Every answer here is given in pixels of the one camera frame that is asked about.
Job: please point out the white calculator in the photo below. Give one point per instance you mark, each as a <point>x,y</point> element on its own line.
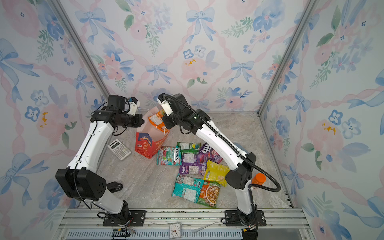
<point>119,149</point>

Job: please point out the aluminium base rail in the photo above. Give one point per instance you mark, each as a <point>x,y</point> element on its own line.
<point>197,224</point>

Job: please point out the black stapler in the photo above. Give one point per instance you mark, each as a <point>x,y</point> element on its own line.
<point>114,187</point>

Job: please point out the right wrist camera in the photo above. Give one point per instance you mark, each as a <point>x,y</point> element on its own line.
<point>174,105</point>

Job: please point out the Fox's mint blossom candy bag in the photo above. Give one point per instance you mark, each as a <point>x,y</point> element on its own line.
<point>169,156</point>

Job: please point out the yellow snack packet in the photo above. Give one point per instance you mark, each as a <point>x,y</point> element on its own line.
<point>216,173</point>

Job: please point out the purple snack packet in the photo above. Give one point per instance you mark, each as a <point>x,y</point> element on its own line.
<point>193,164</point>

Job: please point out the green noodle packet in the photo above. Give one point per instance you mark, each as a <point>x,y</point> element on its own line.
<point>209,194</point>

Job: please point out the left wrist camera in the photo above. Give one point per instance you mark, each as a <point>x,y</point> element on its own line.
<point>123,105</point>

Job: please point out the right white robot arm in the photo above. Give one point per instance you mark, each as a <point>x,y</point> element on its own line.
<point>240,163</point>

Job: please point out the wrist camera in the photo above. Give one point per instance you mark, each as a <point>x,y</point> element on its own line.
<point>123,105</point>
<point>174,105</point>

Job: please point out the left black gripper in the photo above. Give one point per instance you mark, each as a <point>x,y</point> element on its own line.
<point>139,117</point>

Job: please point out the orange cap bottle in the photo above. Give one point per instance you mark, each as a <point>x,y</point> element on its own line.
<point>257,181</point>

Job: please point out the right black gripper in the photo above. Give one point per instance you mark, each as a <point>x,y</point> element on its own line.
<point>168,125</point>

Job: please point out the purple Fox's candy bag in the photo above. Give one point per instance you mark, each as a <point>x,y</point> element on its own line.
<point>211,154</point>

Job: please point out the orange snack packet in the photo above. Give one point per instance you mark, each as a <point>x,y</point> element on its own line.
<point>157,122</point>

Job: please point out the teal snack packet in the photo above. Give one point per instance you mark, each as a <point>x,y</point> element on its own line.
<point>187,188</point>

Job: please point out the small white clock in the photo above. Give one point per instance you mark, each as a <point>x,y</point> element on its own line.
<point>175,231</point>

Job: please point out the green snack packet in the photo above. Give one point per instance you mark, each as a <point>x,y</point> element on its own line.
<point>189,148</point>

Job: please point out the red paper gift bag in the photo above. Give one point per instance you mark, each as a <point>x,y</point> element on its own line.
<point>149,139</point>

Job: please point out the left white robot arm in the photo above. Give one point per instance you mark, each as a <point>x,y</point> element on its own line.
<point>80,180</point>

